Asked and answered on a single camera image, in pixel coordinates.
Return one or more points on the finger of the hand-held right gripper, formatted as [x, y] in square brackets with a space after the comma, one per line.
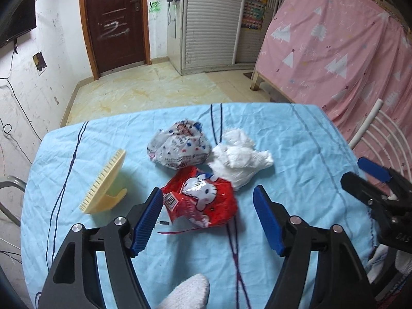
[360, 186]
[373, 169]

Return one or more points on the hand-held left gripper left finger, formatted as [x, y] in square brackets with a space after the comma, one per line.
[146, 222]

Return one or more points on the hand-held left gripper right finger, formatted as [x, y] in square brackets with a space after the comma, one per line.
[268, 222]

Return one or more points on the red snack packet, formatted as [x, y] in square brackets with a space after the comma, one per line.
[206, 206]

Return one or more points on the person's left hand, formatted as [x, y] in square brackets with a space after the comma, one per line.
[190, 291]

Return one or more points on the white printed cloth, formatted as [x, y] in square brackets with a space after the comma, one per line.
[379, 260]

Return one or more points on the white metal chair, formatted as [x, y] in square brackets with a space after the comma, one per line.
[370, 119]

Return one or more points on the yellow comb brush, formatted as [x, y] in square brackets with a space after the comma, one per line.
[103, 186]

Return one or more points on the crumpled white tissue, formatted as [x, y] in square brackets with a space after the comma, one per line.
[238, 161]

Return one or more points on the white printed crumpled packet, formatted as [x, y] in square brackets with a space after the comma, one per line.
[178, 146]

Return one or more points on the light blue tablecloth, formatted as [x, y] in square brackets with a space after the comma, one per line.
[96, 141]

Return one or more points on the pink printed bed curtain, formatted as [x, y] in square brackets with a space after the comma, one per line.
[322, 54]

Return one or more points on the grey metal chair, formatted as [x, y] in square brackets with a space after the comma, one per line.
[14, 180]

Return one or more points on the white louvred wardrobe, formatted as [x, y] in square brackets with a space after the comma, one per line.
[209, 32]

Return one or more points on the dark brown door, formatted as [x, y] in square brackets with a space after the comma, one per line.
[116, 22]

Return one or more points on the colourful wall poster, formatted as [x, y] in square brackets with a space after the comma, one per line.
[255, 9]

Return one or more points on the black wall television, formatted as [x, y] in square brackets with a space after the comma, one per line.
[16, 19]

